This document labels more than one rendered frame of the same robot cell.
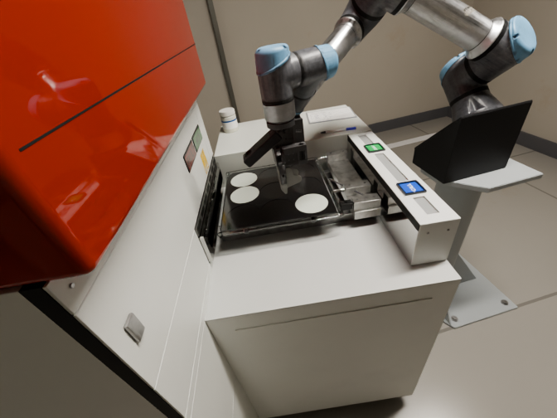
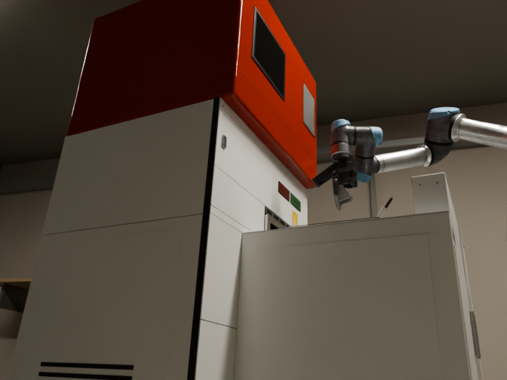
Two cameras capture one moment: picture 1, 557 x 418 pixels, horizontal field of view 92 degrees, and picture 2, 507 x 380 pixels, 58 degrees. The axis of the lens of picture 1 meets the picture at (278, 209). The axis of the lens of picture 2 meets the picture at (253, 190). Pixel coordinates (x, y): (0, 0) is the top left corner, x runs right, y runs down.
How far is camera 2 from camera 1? 1.42 m
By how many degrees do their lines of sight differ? 65
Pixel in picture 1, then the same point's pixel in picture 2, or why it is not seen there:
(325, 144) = not seen: hidden behind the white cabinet
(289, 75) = (346, 130)
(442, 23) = (485, 135)
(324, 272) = not seen: hidden behind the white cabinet
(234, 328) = (258, 247)
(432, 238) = (425, 191)
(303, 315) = (311, 240)
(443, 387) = not seen: outside the picture
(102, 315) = (222, 121)
